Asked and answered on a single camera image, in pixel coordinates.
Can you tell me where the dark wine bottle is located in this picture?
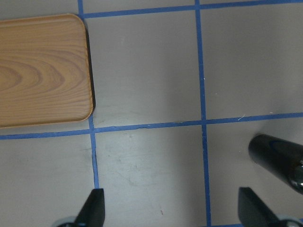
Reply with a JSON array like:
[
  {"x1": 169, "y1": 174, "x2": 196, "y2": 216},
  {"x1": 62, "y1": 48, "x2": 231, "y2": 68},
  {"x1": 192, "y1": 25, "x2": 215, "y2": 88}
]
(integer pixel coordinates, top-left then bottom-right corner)
[{"x1": 248, "y1": 134, "x2": 303, "y2": 194}]

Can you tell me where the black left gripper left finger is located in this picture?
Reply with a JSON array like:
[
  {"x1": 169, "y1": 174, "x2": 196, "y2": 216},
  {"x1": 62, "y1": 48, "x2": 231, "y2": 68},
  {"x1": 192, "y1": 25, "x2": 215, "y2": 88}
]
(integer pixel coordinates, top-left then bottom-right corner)
[{"x1": 74, "y1": 189, "x2": 105, "y2": 227}]

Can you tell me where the wooden tray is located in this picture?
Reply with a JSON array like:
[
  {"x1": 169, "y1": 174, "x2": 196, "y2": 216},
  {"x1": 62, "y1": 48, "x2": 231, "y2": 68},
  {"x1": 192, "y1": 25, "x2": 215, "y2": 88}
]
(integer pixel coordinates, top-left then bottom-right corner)
[{"x1": 0, "y1": 14, "x2": 95, "y2": 128}]

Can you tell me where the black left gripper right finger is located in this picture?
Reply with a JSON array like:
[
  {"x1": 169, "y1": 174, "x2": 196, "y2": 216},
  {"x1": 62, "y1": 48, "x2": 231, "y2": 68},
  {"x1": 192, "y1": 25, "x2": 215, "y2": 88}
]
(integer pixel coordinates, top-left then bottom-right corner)
[{"x1": 238, "y1": 187, "x2": 280, "y2": 227}]

